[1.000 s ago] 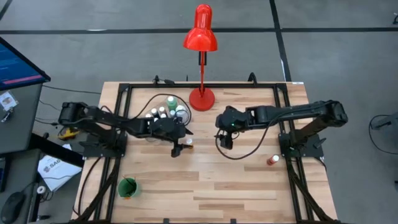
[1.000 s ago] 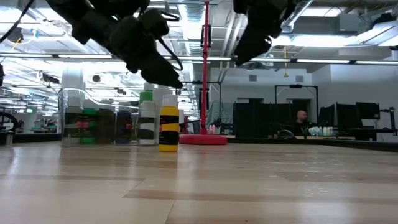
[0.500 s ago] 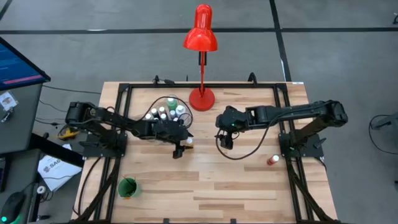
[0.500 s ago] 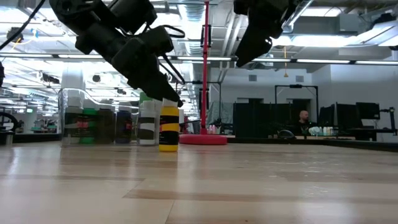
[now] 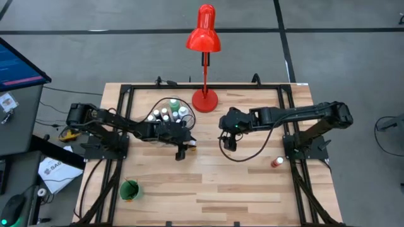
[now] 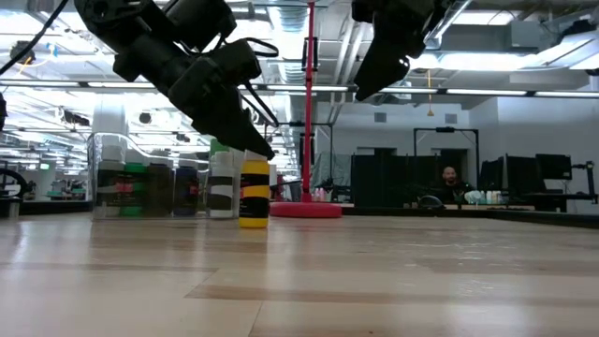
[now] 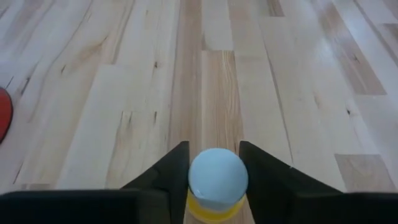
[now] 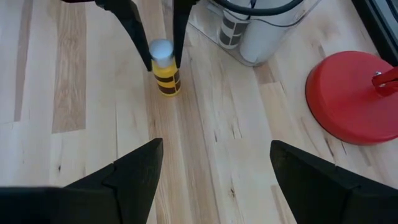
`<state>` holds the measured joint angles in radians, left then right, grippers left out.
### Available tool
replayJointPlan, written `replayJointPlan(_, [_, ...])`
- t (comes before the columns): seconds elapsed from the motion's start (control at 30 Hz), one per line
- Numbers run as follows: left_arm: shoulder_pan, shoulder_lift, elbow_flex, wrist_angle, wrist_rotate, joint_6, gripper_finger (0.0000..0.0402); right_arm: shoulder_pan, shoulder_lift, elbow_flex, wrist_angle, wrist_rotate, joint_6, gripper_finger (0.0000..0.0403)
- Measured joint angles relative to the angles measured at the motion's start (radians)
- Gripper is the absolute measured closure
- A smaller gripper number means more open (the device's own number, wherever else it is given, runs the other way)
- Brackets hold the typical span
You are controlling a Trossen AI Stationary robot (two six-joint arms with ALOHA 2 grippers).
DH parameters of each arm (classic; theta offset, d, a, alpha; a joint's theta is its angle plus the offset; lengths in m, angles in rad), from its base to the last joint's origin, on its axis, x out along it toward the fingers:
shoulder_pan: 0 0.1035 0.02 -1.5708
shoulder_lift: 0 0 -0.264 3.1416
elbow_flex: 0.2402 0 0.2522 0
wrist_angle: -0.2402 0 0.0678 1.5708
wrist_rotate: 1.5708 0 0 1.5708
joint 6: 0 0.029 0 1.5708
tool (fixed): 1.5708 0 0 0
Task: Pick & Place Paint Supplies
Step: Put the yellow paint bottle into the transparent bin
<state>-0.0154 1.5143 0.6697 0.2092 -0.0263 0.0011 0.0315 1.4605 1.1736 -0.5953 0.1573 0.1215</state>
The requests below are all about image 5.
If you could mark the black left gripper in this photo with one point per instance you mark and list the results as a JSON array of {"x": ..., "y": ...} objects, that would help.
[{"x": 175, "y": 132}]

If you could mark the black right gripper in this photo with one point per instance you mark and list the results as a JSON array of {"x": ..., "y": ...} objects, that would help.
[{"x": 236, "y": 121}]

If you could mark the yellow paint bottle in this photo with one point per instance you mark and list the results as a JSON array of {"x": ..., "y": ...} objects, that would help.
[{"x": 192, "y": 144}]

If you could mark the purple paint bottle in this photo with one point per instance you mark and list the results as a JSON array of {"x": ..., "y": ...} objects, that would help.
[{"x": 175, "y": 115}]

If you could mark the tall white plastic bottle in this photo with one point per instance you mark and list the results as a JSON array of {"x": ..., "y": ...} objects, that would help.
[{"x": 183, "y": 111}]

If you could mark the black paint bottle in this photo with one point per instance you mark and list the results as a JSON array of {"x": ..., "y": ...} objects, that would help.
[{"x": 164, "y": 111}]

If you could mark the large light green bottle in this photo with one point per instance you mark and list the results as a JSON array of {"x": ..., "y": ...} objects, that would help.
[{"x": 174, "y": 104}]

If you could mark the grey paint bottle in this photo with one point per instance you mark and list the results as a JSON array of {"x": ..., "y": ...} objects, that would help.
[{"x": 156, "y": 113}]

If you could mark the thin dark paintbrush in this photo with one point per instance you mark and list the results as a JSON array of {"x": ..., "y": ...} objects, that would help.
[{"x": 132, "y": 186}]

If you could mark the orange-bristle paintbrush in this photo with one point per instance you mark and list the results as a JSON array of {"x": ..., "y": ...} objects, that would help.
[{"x": 129, "y": 200}]

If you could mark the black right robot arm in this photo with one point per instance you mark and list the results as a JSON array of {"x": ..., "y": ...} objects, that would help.
[{"x": 300, "y": 112}]

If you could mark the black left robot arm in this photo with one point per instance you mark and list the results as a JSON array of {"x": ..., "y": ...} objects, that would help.
[{"x": 120, "y": 121}]

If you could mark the red paint bottle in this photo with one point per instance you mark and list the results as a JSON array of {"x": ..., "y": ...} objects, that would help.
[{"x": 276, "y": 162}]

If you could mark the clear plastic bin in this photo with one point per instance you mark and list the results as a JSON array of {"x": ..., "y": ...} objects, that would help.
[{"x": 169, "y": 113}]

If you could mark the black power adapter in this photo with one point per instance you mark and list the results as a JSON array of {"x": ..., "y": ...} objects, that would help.
[{"x": 172, "y": 83}]

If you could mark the small black table clamp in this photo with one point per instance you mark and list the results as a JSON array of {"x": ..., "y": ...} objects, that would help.
[{"x": 158, "y": 80}]

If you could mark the black arched table clamp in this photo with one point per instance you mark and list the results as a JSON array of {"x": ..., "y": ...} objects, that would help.
[{"x": 256, "y": 79}]

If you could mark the green plastic cup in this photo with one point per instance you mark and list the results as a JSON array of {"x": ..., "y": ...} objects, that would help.
[{"x": 126, "y": 194}]

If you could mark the red desk lamp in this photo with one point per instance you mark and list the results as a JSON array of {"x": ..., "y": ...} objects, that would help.
[{"x": 203, "y": 38}]

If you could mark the white paper booklet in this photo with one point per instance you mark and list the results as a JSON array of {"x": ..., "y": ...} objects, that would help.
[{"x": 60, "y": 173}]

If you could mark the black support beam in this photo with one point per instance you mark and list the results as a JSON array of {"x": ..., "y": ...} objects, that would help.
[{"x": 53, "y": 151}]

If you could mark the white tape roll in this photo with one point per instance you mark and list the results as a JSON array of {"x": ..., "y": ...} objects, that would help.
[{"x": 38, "y": 192}]

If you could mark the grey chair base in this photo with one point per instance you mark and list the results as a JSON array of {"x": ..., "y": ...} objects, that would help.
[{"x": 394, "y": 123}]

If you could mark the white label card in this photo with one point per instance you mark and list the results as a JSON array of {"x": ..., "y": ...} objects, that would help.
[{"x": 8, "y": 102}]

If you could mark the black computer mouse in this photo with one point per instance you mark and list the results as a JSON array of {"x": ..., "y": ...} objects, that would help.
[{"x": 12, "y": 208}]

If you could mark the computer monitor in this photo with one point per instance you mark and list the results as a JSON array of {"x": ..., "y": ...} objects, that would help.
[{"x": 15, "y": 67}]

